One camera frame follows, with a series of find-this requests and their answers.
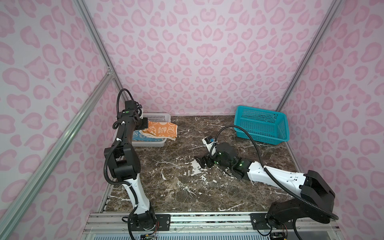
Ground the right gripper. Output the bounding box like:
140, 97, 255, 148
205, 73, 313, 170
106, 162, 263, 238
193, 146, 233, 170

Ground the teal patterned towel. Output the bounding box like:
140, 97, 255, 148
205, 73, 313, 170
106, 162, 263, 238
133, 130, 166, 142

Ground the orange patterned towel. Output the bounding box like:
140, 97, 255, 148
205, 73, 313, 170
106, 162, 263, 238
140, 121, 178, 141

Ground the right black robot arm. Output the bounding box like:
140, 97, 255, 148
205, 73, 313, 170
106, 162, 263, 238
195, 143, 339, 228

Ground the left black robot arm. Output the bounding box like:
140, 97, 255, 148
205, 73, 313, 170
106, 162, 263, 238
103, 100, 157, 231

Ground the white plastic basket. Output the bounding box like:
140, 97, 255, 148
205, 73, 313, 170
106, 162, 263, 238
132, 113, 176, 148

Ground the teal plastic basket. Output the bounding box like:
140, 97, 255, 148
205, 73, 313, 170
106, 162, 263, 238
234, 106, 290, 145

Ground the left diagonal aluminium strut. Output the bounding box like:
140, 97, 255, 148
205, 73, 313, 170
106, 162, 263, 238
1, 73, 115, 240

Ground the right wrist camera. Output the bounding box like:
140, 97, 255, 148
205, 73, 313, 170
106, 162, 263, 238
202, 136, 217, 158

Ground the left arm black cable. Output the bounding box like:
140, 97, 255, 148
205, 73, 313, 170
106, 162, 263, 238
103, 88, 143, 240

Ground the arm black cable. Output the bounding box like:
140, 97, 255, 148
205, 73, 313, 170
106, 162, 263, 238
209, 125, 340, 221
103, 88, 143, 240

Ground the right corner aluminium post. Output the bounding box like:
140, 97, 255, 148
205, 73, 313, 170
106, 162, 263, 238
276, 0, 344, 112

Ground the corner aluminium post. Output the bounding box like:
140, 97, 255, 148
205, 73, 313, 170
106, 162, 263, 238
276, 0, 344, 112
73, 0, 135, 114

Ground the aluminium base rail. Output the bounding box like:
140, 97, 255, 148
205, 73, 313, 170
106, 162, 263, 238
81, 212, 344, 240

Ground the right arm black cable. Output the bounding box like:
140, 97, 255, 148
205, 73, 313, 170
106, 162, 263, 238
209, 125, 340, 221

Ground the left corner aluminium post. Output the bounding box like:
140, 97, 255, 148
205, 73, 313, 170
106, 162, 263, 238
73, 0, 135, 114

